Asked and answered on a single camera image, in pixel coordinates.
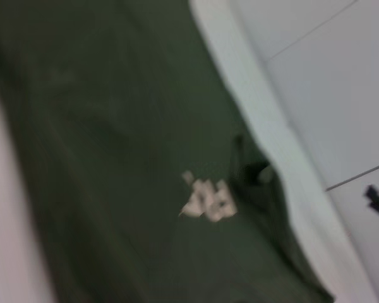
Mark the dark green FREE t-shirt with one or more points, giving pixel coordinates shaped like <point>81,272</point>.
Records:
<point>113,142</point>

